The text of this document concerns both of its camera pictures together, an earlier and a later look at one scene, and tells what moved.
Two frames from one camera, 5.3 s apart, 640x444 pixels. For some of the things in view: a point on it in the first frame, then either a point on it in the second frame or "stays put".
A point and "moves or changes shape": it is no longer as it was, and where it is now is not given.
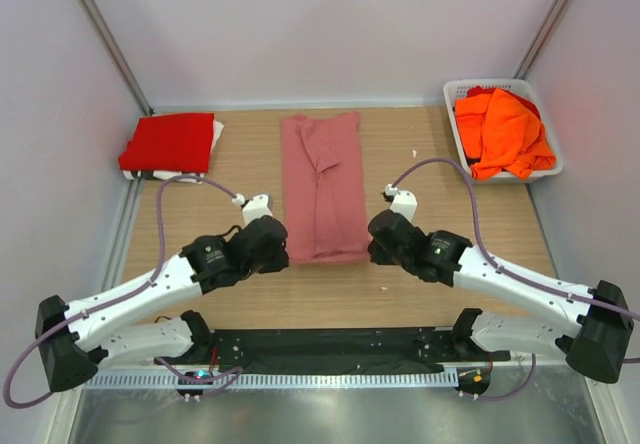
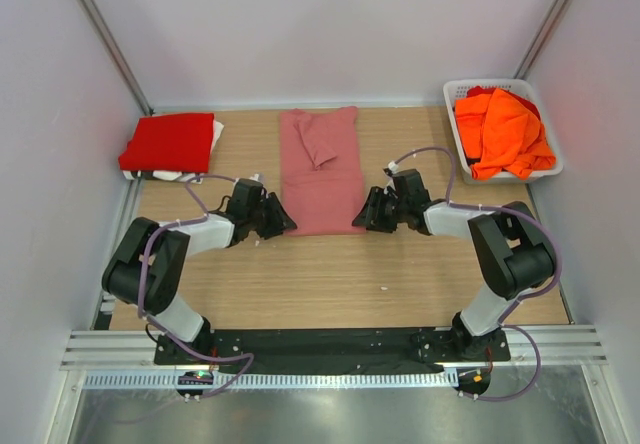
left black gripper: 275,252 → 267,212
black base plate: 337,349 stays put
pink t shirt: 323,188 moves or changes shape
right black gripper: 379,246 → 383,209
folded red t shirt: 180,142 stays put
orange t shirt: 505,135 stays put
